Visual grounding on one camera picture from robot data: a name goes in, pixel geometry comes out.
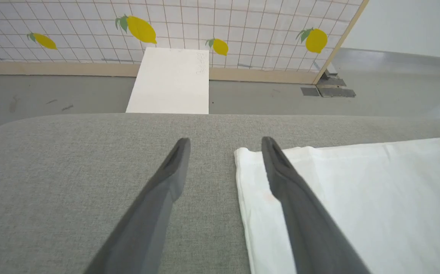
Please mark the white rectangular box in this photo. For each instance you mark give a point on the white rectangular box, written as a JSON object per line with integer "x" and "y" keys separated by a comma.
{"x": 170, "y": 83}

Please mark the white t-shirt garment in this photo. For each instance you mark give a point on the white t-shirt garment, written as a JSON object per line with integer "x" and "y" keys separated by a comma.
{"x": 387, "y": 198}

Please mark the dark floor plate under stand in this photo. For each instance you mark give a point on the dark floor plate under stand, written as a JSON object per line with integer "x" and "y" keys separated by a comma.
{"x": 334, "y": 82}

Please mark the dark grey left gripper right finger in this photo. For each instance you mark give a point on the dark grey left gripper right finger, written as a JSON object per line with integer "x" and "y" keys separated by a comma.
{"x": 303, "y": 220}

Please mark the grey metal stand post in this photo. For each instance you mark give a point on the grey metal stand post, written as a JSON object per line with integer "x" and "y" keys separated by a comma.
{"x": 331, "y": 70}

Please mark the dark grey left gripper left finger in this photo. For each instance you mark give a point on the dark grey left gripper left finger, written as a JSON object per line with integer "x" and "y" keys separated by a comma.
{"x": 155, "y": 205}

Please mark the grey fabric ironing surface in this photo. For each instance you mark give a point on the grey fabric ironing surface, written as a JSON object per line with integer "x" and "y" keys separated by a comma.
{"x": 52, "y": 171}

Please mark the long dark floor plate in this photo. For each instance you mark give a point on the long dark floor plate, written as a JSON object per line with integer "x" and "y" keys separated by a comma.
{"x": 338, "y": 92}

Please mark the small dark floor plate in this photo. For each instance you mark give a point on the small dark floor plate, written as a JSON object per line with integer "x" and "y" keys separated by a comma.
{"x": 310, "y": 91}

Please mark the lemon-patterned grid panel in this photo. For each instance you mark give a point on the lemon-patterned grid panel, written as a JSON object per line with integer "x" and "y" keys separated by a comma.
{"x": 242, "y": 23}

